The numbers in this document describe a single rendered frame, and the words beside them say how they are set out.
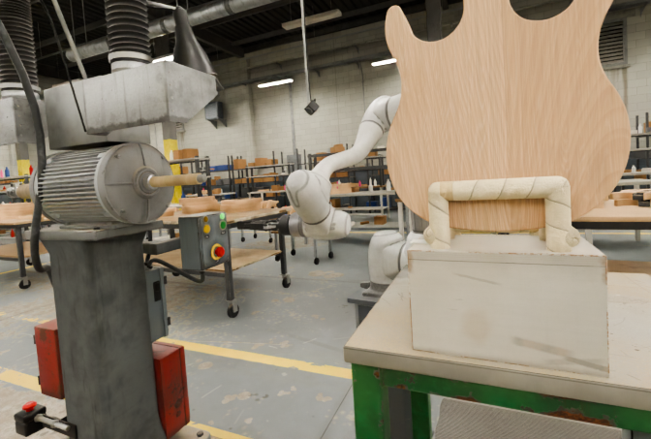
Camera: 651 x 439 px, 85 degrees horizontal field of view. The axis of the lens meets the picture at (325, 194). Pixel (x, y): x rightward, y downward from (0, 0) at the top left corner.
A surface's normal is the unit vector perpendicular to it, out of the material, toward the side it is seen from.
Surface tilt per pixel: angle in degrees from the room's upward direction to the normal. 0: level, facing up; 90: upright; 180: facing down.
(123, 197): 93
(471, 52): 90
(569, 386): 90
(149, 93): 90
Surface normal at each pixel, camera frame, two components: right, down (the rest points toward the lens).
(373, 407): -0.40, 0.07
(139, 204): 0.89, 0.09
